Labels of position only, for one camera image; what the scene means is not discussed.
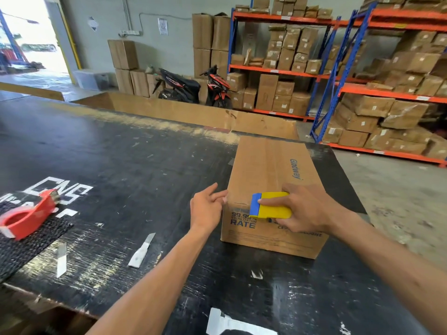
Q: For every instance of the tall brown carton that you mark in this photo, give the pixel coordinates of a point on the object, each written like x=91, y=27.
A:
x=221, y=33
x=202, y=63
x=219, y=62
x=202, y=31

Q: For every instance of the printed brown cardboard box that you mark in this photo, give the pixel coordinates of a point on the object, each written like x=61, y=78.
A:
x=265, y=163

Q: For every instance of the flat cardboard sheet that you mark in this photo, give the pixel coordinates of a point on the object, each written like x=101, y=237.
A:
x=31, y=91

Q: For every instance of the white paper wall notice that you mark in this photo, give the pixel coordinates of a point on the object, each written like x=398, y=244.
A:
x=163, y=26

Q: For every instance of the white label sheet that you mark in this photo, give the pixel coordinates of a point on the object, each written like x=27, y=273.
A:
x=223, y=324

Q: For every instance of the grey wall conduit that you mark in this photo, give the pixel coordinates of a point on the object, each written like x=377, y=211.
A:
x=125, y=13

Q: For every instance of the white wall socket strip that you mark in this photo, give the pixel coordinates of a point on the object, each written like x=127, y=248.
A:
x=130, y=32

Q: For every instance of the yellow squeegee with blue edge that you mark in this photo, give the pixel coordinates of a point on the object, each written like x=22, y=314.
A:
x=276, y=212

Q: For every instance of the black non-slip mat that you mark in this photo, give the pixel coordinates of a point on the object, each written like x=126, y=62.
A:
x=24, y=249

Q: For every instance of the large open cardboard bin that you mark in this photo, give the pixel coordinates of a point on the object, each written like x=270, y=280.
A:
x=195, y=113

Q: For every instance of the white paper strip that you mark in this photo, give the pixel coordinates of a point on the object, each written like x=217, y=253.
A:
x=61, y=258

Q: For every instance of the person's left forearm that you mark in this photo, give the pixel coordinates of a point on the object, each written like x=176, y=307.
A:
x=157, y=286

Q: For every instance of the white plastic crate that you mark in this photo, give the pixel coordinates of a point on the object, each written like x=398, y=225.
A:
x=90, y=80

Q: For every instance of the red and black motor scooter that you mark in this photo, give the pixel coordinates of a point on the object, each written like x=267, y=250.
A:
x=218, y=88

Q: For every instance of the person's left hand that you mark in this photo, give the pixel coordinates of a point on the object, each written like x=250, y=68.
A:
x=204, y=212

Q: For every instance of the person's left thumb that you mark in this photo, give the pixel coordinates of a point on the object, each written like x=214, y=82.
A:
x=220, y=196

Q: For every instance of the plain brown carton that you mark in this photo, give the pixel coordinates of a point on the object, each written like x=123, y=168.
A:
x=123, y=54
x=139, y=83
x=124, y=81
x=152, y=85

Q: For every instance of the rack load of cartons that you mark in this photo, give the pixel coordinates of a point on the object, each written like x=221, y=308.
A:
x=394, y=111
x=279, y=94

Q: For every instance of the person's right thumb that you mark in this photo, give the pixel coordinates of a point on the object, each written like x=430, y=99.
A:
x=274, y=203

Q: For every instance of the diamond wall sign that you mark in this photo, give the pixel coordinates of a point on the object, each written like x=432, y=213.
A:
x=93, y=23

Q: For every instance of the white utility knife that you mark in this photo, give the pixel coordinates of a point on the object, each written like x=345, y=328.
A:
x=140, y=253

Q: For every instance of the red tape dispenser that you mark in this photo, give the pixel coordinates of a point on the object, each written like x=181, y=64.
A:
x=28, y=216

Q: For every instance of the blue and orange storage rack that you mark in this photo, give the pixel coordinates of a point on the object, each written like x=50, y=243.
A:
x=265, y=71
x=384, y=94

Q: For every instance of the person's right forearm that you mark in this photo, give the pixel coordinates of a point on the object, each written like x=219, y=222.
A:
x=394, y=272

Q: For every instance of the person's right hand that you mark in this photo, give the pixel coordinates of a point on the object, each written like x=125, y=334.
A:
x=310, y=209

